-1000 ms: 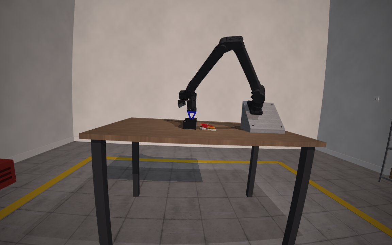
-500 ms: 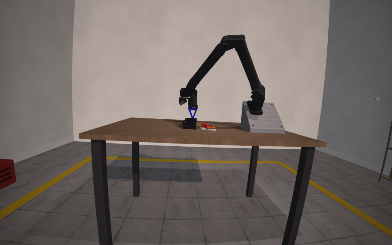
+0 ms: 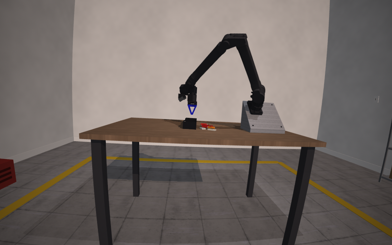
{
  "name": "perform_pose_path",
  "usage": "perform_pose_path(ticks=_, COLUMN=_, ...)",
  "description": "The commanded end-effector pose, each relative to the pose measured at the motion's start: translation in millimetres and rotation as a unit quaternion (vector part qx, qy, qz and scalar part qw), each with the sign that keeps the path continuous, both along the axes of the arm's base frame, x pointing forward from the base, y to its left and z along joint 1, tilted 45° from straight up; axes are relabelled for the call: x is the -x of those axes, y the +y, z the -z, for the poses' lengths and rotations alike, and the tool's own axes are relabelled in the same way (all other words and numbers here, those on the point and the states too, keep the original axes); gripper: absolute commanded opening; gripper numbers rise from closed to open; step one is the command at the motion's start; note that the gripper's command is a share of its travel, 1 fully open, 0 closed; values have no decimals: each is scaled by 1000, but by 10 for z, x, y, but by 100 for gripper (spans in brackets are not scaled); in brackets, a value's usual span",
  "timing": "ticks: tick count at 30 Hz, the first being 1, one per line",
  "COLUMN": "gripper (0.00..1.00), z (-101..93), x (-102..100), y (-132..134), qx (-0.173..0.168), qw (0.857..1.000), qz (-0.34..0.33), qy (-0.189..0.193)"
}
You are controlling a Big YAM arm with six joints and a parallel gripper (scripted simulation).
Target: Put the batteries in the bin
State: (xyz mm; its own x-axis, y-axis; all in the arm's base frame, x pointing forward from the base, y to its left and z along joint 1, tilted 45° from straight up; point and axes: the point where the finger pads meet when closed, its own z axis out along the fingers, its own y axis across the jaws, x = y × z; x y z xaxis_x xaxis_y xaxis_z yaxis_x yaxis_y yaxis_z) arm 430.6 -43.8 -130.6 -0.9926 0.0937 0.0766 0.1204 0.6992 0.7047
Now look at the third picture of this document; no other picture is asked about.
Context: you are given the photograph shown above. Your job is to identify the black rack of bins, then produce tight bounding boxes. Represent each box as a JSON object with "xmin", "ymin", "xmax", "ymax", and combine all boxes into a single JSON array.
[{"xmin": 183, "ymin": 118, "xmax": 197, "ymax": 130}]

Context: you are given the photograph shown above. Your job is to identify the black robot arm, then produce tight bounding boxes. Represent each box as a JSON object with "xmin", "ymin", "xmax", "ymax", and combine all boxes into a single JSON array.
[{"xmin": 178, "ymin": 33, "xmax": 265, "ymax": 115}]

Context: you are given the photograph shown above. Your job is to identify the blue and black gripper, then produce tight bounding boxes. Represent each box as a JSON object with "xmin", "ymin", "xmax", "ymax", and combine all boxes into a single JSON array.
[{"xmin": 187, "ymin": 94, "xmax": 197, "ymax": 115}]

